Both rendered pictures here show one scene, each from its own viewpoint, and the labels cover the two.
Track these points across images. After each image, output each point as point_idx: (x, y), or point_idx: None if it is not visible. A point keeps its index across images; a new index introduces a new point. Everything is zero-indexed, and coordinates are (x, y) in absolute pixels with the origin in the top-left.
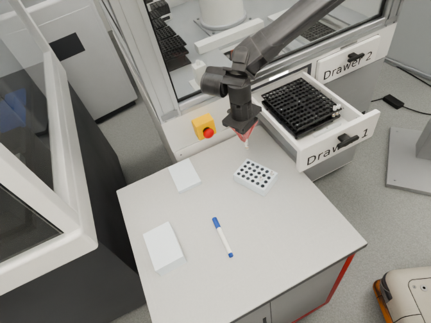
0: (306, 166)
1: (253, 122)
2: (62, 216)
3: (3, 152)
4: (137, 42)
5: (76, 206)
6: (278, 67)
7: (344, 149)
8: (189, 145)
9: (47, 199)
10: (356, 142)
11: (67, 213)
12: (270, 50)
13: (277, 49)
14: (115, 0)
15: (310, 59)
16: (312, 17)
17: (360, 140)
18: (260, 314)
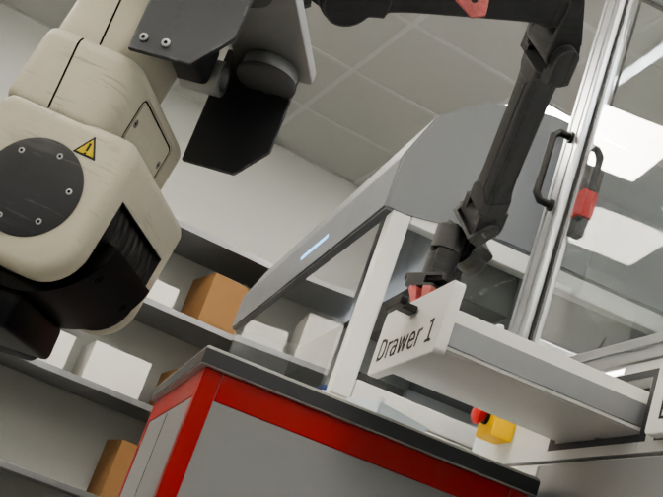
0: (375, 364)
1: (422, 281)
2: (339, 359)
3: (381, 271)
4: (532, 265)
5: (360, 397)
6: (613, 352)
7: (405, 359)
8: None
9: (351, 328)
10: (417, 351)
11: (342, 363)
12: (473, 186)
13: (478, 189)
14: (543, 220)
15: (662, 358)
16: (492, 142)
17: (421, 348)
18: (147, 458)
